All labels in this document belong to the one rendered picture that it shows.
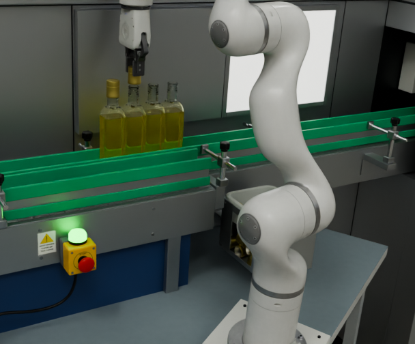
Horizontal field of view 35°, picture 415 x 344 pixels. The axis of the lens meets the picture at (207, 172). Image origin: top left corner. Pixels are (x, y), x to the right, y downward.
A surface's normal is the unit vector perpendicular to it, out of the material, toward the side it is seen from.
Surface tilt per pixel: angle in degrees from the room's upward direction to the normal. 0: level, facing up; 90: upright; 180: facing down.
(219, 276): 0
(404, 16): 90
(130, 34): 90
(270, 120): 82
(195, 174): 90
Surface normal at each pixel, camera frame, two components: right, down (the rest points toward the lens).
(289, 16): 0.56, -0.21
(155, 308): 0.07, -0.92
